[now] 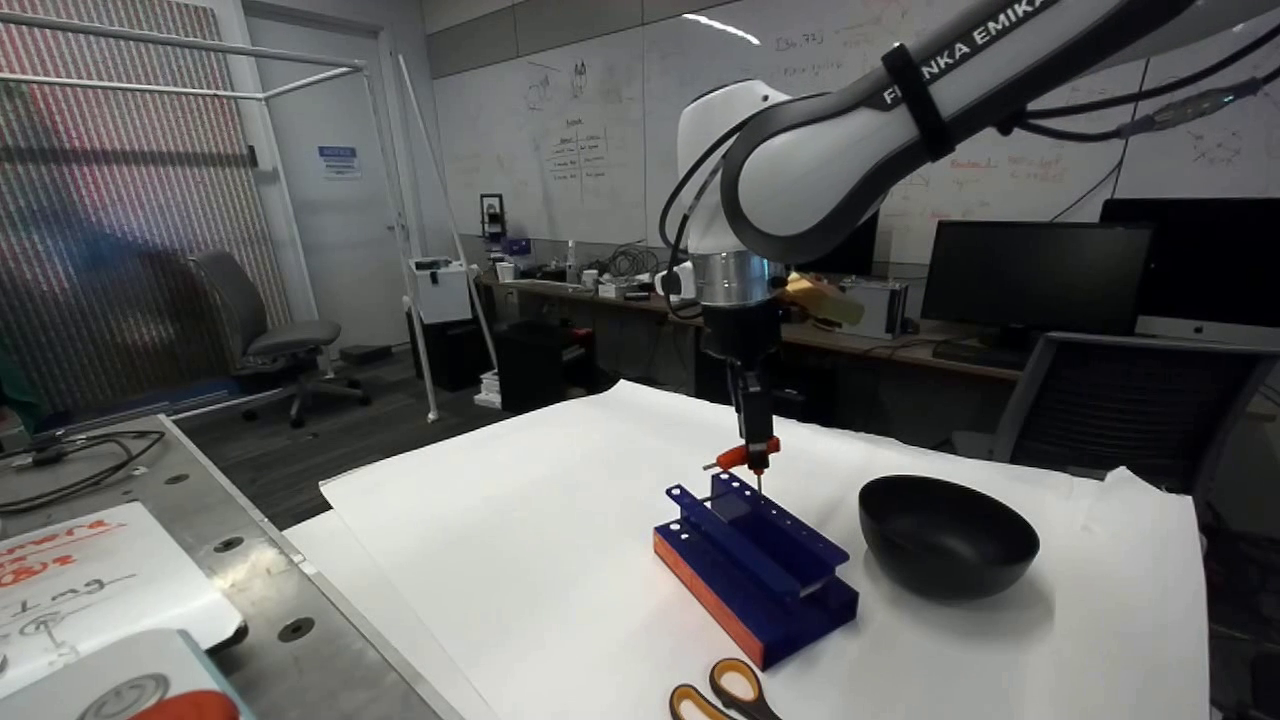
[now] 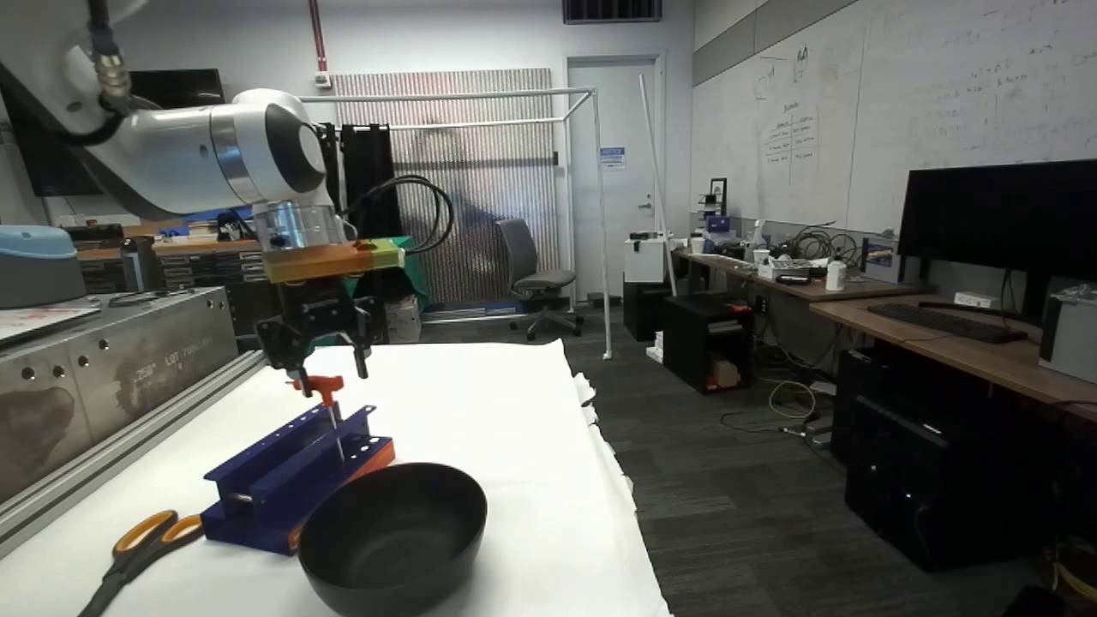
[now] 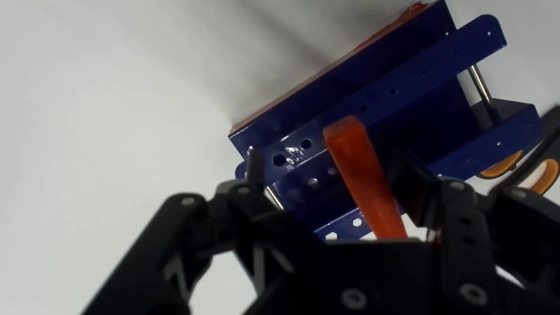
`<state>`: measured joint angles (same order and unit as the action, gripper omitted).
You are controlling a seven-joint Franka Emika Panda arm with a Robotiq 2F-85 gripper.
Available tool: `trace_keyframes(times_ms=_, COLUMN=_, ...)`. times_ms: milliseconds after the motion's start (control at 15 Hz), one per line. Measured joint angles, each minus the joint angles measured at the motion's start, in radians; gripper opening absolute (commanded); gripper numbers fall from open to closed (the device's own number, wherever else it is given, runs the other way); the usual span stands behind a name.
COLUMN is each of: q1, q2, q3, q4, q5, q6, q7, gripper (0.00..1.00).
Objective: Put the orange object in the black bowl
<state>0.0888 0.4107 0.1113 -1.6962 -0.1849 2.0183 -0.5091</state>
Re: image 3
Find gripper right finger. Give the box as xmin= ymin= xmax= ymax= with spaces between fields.
xmin=387 ymin=151 xmax=560 ymax=315

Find black and orange scissors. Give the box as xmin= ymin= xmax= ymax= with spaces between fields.
xmin=476 ymin=103 xmax=560 ymax=196

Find blue perforated metal rack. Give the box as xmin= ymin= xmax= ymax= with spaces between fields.
xmin=227 ymin=0 xmax=544 ymax=242

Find orange plastic stick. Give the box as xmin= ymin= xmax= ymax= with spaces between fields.
xmin=322 ymin=115 xmax=410 ymax=240

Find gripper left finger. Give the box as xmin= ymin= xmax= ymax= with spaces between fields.
xmin=81 ymin=148 xmax=326 ymax=315

